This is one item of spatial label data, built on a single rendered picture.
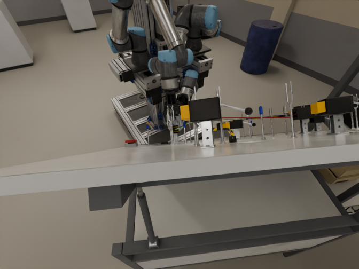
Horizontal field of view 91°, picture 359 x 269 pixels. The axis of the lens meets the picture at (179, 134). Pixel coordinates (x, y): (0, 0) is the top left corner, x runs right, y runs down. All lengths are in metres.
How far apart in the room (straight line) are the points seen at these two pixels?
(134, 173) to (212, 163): 0.08
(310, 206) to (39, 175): 1.23
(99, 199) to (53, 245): 1.88
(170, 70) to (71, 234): 1.73
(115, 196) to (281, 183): 1.12
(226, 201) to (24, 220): 1.91
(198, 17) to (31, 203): 2.24
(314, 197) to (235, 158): 1.14
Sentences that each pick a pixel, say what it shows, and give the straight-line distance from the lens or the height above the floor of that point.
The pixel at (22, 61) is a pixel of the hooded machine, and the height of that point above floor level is 0.14.
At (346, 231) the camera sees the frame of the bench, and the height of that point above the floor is 0.80.
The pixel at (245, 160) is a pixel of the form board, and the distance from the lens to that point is 0.19.
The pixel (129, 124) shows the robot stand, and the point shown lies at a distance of 2.33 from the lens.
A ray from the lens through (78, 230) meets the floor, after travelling 2.06.
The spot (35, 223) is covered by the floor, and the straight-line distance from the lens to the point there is 2.29.
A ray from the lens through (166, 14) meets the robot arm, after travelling 1.00.
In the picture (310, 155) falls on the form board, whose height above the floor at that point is 1.63.
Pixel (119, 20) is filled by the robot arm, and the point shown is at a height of 1.50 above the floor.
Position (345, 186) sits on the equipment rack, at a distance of 1.69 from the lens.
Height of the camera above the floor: 1.78
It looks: 47 degrees down
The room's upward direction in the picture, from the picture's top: straight up
